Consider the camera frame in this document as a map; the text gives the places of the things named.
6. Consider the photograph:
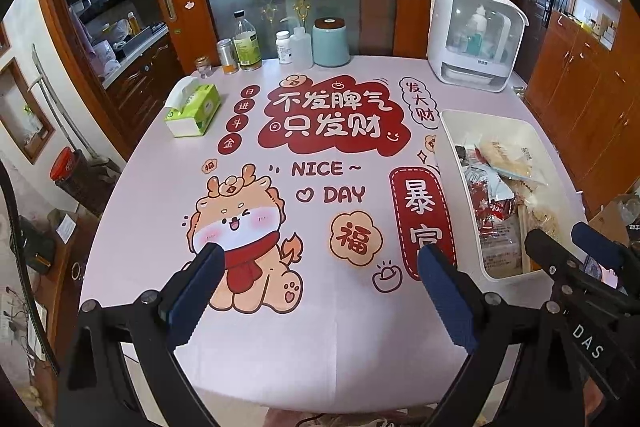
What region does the silver metal can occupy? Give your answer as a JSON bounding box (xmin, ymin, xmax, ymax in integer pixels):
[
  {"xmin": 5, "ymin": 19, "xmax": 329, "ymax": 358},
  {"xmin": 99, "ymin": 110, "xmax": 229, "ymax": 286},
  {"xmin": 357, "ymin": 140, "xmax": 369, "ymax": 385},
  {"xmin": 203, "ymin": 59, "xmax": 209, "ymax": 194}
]
[{"xmin": 216, "ymin": 38, "xmax": 238, "ymax": 74}]

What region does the white countertop sterilizer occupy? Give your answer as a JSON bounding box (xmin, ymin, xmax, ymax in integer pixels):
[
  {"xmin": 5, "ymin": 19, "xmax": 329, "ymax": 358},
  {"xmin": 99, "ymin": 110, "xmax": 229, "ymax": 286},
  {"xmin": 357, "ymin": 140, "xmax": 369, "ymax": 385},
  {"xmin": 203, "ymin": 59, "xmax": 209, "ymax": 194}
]
[{"xmin": 426, "ymin": 0, "xmax": 530, "ymax": 94}]

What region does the clear puffed rice packet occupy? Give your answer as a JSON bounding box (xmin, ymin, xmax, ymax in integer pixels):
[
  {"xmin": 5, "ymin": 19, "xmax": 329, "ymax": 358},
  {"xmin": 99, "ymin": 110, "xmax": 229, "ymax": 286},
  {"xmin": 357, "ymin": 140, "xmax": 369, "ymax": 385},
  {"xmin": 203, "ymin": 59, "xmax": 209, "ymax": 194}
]
[{"xmin": 520, "ymin": 201, "xmax": 563, "ymax": 244}]

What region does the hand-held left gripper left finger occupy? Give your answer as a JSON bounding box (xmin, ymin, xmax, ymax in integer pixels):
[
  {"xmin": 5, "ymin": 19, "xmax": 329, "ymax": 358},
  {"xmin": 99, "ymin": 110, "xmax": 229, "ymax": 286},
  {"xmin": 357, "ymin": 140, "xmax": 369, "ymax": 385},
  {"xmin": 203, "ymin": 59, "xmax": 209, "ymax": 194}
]
[{"xmin": 62, "ymin": 243, "xmax": 227, "ymax": 427}]

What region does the green label glass bottle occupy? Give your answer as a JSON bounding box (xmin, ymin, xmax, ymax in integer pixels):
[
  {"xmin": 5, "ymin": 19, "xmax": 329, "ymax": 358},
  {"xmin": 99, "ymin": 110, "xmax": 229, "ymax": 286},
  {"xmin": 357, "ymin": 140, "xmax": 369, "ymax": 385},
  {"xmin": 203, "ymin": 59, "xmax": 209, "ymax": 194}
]
[{"xmin": 232, "ymin": 10, "xmax": 263, "ymax": 71}]

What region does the wooden wall frame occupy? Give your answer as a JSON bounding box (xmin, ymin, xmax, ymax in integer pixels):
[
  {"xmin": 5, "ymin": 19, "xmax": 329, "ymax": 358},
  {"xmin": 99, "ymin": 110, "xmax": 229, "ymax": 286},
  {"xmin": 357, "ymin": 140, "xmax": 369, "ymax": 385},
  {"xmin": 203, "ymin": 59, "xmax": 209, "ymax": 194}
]
[{"xmin": 0, "ymin": 59, "xmax": 56, "ymax": 166}]

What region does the wooden wall cabinet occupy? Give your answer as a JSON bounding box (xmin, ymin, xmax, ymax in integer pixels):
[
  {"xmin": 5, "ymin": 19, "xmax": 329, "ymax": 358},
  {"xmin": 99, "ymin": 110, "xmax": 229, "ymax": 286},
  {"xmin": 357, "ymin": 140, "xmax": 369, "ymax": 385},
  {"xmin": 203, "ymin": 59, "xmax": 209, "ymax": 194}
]
[{"xmin": 524, "ymin": 0, "xmax": 640, "ymax": 220}]

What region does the wooden kitchen cabinet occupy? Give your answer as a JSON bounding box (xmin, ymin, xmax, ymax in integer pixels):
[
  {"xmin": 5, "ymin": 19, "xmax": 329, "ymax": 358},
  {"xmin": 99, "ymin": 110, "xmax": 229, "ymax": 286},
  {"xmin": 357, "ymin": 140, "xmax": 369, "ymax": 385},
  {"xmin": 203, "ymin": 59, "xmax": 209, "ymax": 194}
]
[{"xmin": 100, "ymin": 27, "xmax": 183, "ymax": 144}]

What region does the white pill bottle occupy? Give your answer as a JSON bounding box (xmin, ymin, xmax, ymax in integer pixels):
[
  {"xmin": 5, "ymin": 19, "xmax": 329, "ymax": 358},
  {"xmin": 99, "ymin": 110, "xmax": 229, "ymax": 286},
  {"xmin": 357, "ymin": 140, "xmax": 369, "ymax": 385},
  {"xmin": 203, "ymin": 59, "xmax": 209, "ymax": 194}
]
[{"xmin": 276, "ymin": 31, "xmax": 294, "ymax": 64}]

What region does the cardboard box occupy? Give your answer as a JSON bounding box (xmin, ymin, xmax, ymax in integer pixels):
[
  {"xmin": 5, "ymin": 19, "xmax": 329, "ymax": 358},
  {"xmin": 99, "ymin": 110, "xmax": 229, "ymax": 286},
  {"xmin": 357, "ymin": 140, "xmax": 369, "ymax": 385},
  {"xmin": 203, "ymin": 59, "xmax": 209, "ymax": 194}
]
[{"xmin": 590, "ymin": 194, "xmax": 640, "ymax": 234}]

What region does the small red snack packet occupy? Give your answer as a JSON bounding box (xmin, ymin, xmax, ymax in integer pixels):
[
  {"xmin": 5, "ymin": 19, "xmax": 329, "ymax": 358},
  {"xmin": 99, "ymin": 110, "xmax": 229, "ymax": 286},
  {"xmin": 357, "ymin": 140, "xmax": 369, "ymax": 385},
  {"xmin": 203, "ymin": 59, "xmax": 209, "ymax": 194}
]
[{"xmin": 472, "ymin": 199, "xmax": 516, "ymax": 234}]

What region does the teal ceramic canister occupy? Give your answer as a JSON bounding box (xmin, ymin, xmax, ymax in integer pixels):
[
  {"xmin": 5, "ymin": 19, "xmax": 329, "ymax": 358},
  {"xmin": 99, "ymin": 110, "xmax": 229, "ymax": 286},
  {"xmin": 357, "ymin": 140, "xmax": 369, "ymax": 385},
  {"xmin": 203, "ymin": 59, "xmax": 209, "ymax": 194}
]
[{"xmin": 312, "ymin": 18, "xmax": 351, "ymax": 68}]

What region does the white plastic bin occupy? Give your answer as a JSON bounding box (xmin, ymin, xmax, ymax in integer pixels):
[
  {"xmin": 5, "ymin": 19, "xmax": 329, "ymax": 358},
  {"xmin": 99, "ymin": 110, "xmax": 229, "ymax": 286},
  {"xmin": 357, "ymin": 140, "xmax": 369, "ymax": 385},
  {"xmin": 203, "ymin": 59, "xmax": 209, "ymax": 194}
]
[{"xmin": 434, "ymin": 108, "xmax": 588, "ymax": 282}]

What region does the white squeeze bottle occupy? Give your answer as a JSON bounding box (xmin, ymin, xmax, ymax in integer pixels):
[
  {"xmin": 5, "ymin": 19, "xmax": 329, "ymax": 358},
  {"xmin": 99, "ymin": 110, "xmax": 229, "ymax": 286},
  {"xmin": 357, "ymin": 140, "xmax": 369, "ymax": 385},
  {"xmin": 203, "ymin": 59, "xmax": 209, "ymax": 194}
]
[{"xmin": 287, "ymin": 14, "xmax": 315, "ymax": 68}]

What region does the pile of snack packets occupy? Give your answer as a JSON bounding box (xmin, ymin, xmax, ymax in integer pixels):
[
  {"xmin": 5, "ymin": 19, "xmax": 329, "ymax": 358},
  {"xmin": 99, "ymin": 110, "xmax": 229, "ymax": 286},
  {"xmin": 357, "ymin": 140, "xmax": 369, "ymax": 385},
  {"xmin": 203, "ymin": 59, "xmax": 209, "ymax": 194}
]
[{"xmin": 475, "ymin": 138, "xmax": 548, "ymax": 188}]

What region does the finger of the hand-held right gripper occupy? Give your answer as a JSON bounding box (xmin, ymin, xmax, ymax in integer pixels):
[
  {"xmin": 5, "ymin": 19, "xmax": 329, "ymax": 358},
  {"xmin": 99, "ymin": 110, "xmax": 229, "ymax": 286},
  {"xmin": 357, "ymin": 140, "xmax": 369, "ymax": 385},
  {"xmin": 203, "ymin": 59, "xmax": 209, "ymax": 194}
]
[
  {"xmin": 571, "ymin": 222, "xmax": 640, "ymax": 278},
  {"xmin": 524, "ymin": 228, "xmax": 637, "ymax": 309}
]

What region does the green tissue box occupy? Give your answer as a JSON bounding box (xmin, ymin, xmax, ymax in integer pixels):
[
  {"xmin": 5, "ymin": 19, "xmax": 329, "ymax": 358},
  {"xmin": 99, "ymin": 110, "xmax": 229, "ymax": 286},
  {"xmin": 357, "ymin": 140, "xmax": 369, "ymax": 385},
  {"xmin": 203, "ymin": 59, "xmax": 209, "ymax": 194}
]
[{"xmin": 164, "ymin": 76, "xmax": 222, "ymax": 138}]

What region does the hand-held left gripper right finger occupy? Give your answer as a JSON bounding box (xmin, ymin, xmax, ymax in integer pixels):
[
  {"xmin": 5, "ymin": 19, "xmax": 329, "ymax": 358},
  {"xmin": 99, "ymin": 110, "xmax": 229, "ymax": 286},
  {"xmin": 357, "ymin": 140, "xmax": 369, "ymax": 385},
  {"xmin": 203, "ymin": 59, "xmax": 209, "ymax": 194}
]
[{"xmin": 416, "ymin": 243, "xmax": 586, "ymax": 427}]

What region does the dark wooden entry door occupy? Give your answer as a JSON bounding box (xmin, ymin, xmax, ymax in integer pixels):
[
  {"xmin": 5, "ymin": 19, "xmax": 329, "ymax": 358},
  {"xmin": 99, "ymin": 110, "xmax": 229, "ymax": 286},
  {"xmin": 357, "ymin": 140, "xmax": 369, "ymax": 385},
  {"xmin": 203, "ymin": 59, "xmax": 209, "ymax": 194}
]
[{"xmin": 505, "ymin": 0, "xmax": 566, "ymax": 82}]

